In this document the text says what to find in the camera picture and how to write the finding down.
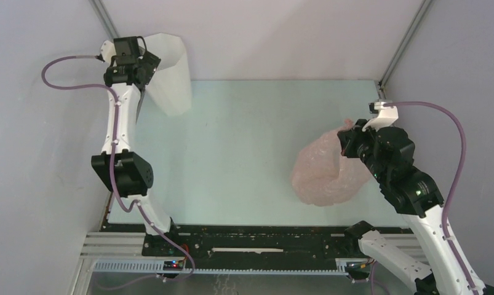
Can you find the pink plastic trash bag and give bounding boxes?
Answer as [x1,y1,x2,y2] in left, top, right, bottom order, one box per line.
[290,119,371,207]

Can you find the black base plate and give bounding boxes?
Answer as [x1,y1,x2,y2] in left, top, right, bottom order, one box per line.
[141,225,369,270]

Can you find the white trash bin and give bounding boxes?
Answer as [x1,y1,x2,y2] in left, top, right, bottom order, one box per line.
[145,33,193,116]

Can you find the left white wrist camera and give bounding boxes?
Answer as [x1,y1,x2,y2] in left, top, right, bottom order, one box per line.
[96,40,116,64]

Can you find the small circuit board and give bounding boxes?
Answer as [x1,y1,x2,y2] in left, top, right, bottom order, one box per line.
[162,260,185,271]

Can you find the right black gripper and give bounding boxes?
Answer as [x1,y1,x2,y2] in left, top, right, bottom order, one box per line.
[337,118,386,183]

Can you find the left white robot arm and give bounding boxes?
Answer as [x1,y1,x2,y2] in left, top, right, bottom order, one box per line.
[91,36,180,256]

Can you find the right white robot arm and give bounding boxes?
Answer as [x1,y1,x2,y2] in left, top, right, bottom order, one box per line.
[337,119,494,294]

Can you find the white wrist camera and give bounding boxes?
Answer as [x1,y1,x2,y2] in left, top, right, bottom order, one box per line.
[362,100,399,132]
[96,40,116,64]

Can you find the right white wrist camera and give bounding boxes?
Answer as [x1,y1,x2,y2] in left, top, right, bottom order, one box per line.
[362,100,399,132]

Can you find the white slotted cable duct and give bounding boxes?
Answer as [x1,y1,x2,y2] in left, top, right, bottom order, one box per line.
[93,259,348,275]

